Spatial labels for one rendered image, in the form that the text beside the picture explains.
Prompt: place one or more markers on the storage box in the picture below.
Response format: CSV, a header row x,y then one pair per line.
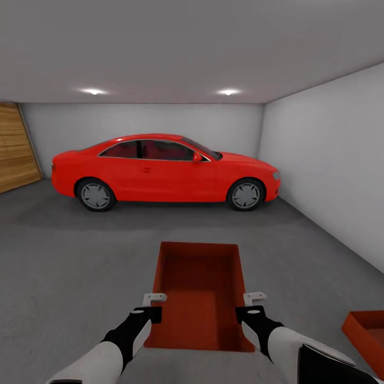
x,y
204,285
356,328

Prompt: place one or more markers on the garage door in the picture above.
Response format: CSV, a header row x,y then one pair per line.
x,y
17,163

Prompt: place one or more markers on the car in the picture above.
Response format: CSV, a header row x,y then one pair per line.
x,y
162,168

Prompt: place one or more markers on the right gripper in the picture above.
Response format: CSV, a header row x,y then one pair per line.
x,y
240,312

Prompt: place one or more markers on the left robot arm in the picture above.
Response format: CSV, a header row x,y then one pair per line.
x,y
105,363

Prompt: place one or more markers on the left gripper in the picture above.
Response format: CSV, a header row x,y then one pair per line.
x,y
155,312

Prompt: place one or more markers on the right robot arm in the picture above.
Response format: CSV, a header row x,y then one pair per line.
x,y
300,359

